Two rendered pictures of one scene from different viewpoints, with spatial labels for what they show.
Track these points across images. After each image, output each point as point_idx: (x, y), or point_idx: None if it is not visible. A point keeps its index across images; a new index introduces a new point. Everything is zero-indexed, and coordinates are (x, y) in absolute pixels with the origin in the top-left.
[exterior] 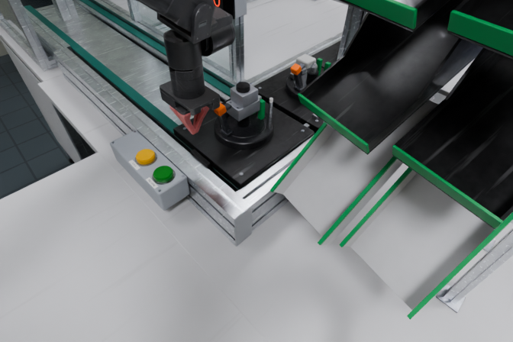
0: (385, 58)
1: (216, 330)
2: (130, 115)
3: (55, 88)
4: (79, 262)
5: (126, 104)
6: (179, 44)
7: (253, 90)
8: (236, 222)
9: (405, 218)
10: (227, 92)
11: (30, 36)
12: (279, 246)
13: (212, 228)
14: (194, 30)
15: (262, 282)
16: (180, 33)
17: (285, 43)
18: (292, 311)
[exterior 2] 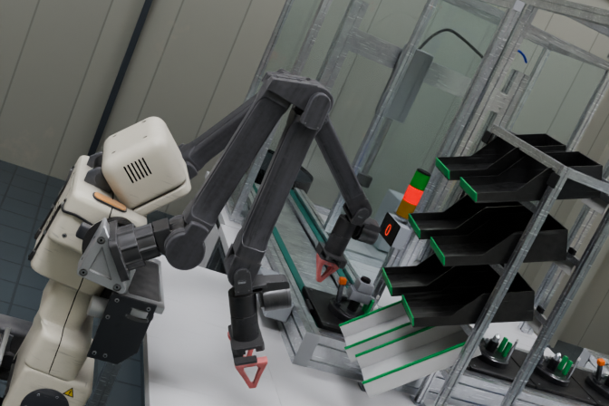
0: (435, 277)
1: (253, 372)
2: (281, 265)
3: (231, 233)
4: (198, 305)
5: (282, 260)
6: (343, 220)
7: (371, 285)
8: (305, 335)
9: (399, 362)
10: None
11: (244, 191)
12: (319, 381)
13: (284, 349)
14: (354, 217)
15: (294, 381)
16: (348, 216)
17: None
18: (301, 398)
